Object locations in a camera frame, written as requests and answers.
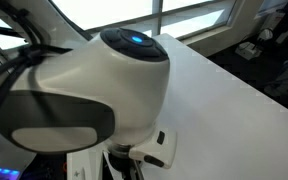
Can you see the white round object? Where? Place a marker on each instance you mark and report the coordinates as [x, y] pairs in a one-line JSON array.
[[266, 34]]

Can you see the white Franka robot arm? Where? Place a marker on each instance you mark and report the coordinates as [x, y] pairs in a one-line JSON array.
[[84, 90]]

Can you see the white box device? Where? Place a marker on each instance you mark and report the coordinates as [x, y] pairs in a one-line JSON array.
[[248, 50]]

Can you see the grey window frame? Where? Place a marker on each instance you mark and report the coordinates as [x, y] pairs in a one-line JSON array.
[[190, 15]]

